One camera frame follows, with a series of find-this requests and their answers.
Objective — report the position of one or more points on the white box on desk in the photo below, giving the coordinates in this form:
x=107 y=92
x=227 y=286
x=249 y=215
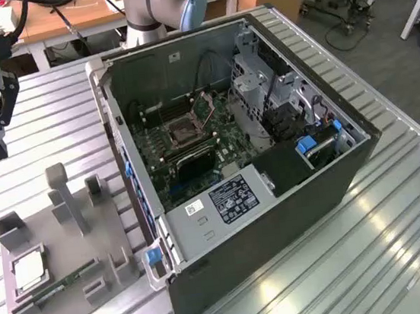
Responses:
x=1 y=18

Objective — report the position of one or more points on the thin metal locking lever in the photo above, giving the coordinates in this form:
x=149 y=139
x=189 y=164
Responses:
x=161 y=117
x=213 y=113

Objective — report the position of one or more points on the green motherboard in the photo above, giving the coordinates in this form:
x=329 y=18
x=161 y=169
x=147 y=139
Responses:
x=227 y=139

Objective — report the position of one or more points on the blue side clip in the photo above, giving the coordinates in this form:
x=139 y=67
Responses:
x=127 y=169

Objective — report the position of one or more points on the silver drive cage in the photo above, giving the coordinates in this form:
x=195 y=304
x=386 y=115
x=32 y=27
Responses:
x=249 y=87

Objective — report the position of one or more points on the blue case latch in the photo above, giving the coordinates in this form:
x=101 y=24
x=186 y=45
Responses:
x=152 y=256

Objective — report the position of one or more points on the silver square CPU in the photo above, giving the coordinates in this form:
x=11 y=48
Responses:
x=28 y=271

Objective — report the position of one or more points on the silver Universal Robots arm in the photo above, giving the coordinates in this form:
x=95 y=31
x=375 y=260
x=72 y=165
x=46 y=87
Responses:
x=141 y=4

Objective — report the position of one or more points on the silver power supply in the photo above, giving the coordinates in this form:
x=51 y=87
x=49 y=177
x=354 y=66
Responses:
x=203 y=226

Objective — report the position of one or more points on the CPU socket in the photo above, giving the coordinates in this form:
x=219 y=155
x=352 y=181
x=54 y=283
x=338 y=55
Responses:
x=184 y=133

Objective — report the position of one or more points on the green RAM stick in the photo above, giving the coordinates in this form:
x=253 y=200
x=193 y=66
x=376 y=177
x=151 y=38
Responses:
x=68 y=279

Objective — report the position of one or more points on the wooden desk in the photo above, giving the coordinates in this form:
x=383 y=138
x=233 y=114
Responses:
x=93 y=14

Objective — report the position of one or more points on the grey parts rack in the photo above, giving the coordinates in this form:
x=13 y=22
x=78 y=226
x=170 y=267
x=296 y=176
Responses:
x=57 y=252

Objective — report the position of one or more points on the small blue clip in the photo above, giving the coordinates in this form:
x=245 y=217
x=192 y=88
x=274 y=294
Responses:
x=336 y=125

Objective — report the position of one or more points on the hard disk in blue carrier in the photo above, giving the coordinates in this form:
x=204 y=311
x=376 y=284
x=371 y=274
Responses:
x=306 y=144

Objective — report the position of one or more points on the open black PC case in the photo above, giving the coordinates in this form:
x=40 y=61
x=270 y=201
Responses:
x=280 y=232

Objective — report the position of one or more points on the black RAM slot bank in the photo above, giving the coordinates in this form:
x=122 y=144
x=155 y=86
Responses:
x=171 y=155
x=168 y=110

